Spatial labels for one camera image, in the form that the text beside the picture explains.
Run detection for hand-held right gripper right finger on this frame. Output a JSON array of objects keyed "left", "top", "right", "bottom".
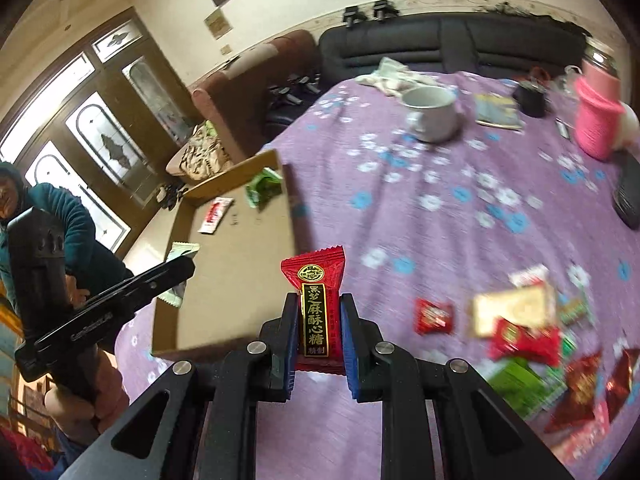
[{"left": 340, "top": 294, "right": 576, "bottom": 480}]

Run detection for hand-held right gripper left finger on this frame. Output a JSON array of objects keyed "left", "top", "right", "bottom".
[{"left": 60, "top": 292, "right": 301, "bottom": 480}]

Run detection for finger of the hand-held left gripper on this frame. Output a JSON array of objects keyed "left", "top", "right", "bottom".
[{"left": 102, "top": 257, "right": 196, "bottom": 313}]

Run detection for white and green snack packet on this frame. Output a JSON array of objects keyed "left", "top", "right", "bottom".
[{"left": 157, "top": 242, "right": 201, "bottom": 307}]

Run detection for red candy packet black label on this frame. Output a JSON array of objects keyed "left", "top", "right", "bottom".
[{"left": 281, "top": 245, "right": 347, "bottom": 376}]

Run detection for cardboard box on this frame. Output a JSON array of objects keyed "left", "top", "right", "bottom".
[{"left": 152, "top": 149, "right": 311, "bottom": 363}]

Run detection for dark red glossy packet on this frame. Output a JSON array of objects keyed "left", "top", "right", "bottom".
[
  {"left": 605, "top": 347, "right": 640, "bottom": 408},
  {"left": 545, "top": 355, "right": 608, "bottom": 433}
]

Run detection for person's left hand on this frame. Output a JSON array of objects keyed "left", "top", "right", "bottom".
[{"left": 44, "top": 347, "right": 131, "bottom": 446}]

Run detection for person's body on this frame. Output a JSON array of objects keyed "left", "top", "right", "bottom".
[{"left": 0, "top": 160, "right": 136, "bottom": 321}]

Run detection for dark shoes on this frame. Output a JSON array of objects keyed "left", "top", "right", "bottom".
[{"left": 157, "top": 185, "right": 188, "bottom": 211}]

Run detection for white packet red label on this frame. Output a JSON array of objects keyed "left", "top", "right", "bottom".
[{"left": 198, "top": 197, "right": 235, "bottom": 235}]

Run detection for small red candy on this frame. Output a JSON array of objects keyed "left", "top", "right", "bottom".
[{"left": 414, "top": 298, "right": 455, "bottom": 336}]

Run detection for purple floral tablecloth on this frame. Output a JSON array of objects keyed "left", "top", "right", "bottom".
[{"left": 115, "top": 70, "right": 640, "bottom": 480}]

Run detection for patterned cloth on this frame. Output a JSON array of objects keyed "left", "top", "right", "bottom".
[{"left": 177, "top": 122, "right": 233, "bottom": 183}]

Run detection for crinkled green snack packet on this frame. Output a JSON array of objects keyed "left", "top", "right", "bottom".
[{"left": 245, "top": 167, "right": 283, "bottom": 211}]

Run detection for cream snack packet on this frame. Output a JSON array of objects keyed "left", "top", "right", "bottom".
[{"left": 472, "top": 282, "right": 550, "bottom": 338}]

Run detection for large green snack packet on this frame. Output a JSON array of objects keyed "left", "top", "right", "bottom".
[{"left": 487, "top": 360, "right": 566, "bottom": 418}]

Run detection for wooden glass door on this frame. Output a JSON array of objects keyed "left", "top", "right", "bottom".
[{"left": 0, "top": 7, "right": 196, "bottom": 256}]

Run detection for red snack packet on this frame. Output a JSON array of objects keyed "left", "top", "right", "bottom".
[{"left": 489, "top": 317, "right": 561, "bottom": 366}]

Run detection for brown sofa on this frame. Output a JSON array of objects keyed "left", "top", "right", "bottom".
[{"left": 167, "top": 30, "right": 321, "bottom": 186}]

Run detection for small white red packet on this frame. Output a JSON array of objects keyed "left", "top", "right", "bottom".
[{"left": 509, "top": 264, "right": 551, "bottom": 291}]

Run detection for small green candy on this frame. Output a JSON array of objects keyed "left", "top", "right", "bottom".
[{"left": 557, "top": 300, "right": 593, "bottom": 326}]

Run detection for spare black grippers on seat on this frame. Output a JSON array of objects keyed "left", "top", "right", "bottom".
[{"left": 267, "top": 75, "right": 321, "bottom": 108}]

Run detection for pink white snack packet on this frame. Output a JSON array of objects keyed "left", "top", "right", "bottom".
[{"left": 565, "top": 410, "right": 626, "bottom": 461}]

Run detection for white cup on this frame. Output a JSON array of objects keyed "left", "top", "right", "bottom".
[{"left": 402, "top": 86, "right": 460, "bottom": 143}]

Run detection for white gloves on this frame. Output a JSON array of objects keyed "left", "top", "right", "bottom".
[{"left": 356, "top": 57, "right": 441, "bottom": 97}]

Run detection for printed booklet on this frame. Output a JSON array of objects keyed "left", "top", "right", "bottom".
[{"left": 474, "top": 92, "right": 523, "bottom": 132}]

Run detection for small black cup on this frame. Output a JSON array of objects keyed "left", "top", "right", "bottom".
[{"left": 512, "top": 77, "right": 548, "bottom": 118}]

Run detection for black ribbed object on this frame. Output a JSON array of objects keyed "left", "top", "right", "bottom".
[{"left": 612, "top": 152, "right": 640, "bottom": 228}]

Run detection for black leather sofa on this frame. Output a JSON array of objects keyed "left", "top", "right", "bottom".
[{"left": 265, "top": 12, "right": 588, "bottom": 138}]

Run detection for pink ribbed cup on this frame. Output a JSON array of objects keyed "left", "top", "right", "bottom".
[{"left": 572, "top": 76, "right": 627, "bottom": 161}]

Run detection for pink steel thermos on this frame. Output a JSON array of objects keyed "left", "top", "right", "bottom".
[{"left": 582, "top": 37, "right": 621, "bottom": 81}]

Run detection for paper note on wall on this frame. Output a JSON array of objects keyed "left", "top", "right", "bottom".
[{"left": 204, "top": 7, "right": 230, "bottom": 38}]

